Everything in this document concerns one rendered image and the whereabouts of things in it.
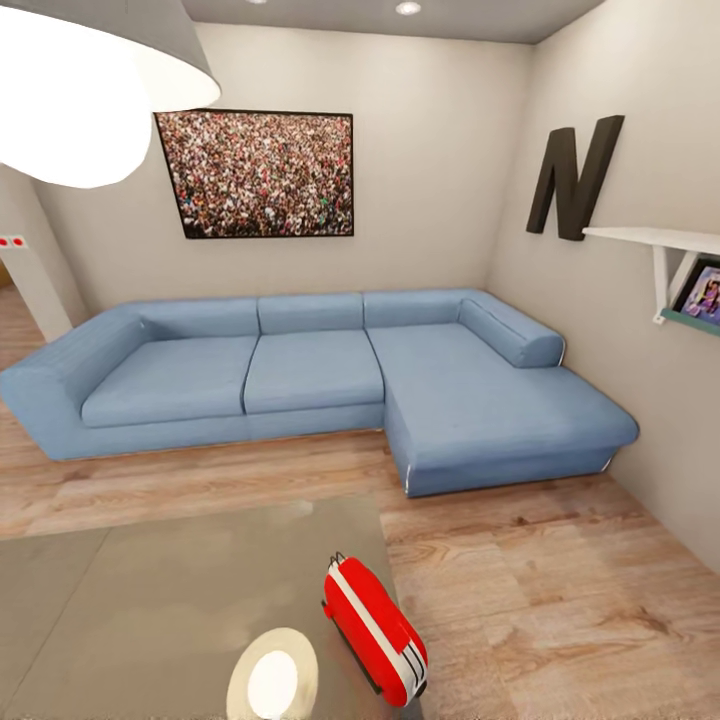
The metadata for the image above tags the radio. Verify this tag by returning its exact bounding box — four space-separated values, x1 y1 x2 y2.
321 552 427 707

